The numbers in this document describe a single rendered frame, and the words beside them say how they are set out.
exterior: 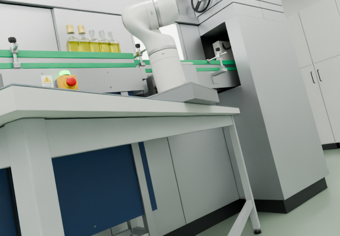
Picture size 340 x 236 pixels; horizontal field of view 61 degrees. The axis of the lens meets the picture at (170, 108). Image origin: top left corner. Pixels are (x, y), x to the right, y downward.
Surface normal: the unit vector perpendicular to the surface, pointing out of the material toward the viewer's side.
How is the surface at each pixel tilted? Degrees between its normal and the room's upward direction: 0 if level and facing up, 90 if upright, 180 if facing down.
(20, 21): 90
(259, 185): 90
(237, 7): 90
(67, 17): 90
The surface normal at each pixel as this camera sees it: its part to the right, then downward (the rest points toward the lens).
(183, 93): -0.39, -0.02
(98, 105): 0.89, -0.24
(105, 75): 0.60, -0.22
